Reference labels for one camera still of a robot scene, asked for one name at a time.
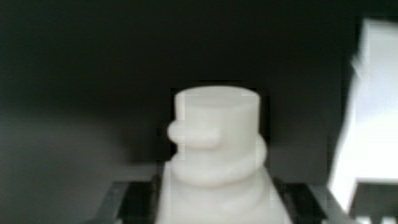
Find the white table leg with tag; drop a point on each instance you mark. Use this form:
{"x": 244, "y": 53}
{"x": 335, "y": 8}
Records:
{"x": 218, "y": 188}

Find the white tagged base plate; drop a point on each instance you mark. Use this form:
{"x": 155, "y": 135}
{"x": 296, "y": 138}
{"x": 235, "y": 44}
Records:
{"x": 367, "y": 152}

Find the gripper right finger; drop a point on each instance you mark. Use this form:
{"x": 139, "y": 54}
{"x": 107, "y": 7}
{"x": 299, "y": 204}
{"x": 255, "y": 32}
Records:
{"x": 310, "y": 203}

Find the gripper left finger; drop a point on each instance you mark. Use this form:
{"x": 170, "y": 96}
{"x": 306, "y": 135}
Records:
{"x": 129, "y": 205}

